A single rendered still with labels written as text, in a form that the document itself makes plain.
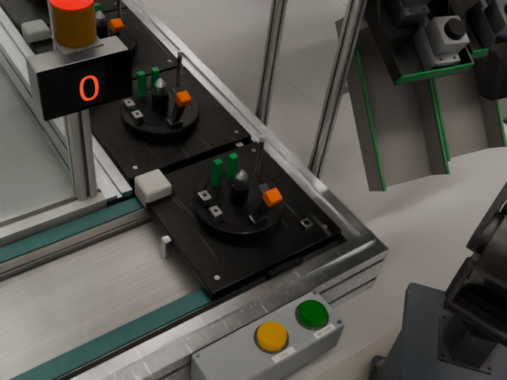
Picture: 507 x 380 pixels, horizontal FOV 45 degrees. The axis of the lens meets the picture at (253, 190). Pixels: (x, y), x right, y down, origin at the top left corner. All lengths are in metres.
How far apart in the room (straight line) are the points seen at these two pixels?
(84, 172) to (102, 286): 0.17
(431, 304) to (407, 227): 0.38
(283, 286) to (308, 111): 0.56
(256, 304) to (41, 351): 0.30
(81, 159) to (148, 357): 0.31
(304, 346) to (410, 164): 0.38
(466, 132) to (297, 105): 0.39
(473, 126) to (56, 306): 0.77
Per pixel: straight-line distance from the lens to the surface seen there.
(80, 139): 0.93
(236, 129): 1.12
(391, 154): 1.05
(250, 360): 0.83
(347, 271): 0.95
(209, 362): 0.83
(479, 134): 1.19
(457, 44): 0.93
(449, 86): 1.16
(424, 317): 0.80
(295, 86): 1.44
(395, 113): 1.06
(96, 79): 0.81
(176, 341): 0.85
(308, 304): 0.88
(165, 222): 0.95
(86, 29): 0.77
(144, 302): 0.93
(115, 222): 1.00
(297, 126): 1.32
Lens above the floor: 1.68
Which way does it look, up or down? 45 degrees down
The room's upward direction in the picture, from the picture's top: 9 degrees clockwise
